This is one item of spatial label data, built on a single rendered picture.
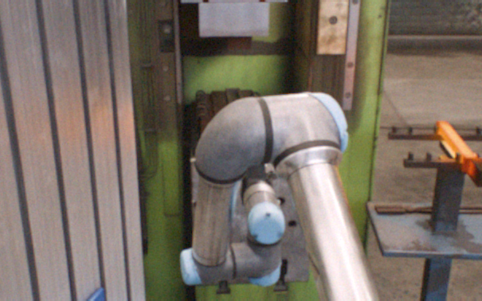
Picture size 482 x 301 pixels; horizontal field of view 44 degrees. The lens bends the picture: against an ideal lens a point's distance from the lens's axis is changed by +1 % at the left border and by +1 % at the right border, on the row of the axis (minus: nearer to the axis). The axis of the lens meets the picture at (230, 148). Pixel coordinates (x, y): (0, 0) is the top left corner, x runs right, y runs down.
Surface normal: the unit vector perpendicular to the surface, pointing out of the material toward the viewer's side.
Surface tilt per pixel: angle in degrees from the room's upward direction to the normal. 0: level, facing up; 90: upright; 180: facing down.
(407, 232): 0
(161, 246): 90
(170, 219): 90
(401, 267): 0
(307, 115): 39
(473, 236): 0
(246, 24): 90
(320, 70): 90
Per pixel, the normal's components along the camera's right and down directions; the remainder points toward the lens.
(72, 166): 0.95, 0.11
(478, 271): 0.00, -0.93
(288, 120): 0.19, -0.19
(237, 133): -0.29, 0.02
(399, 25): -0.05, 0.34
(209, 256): -0.02, 0.70
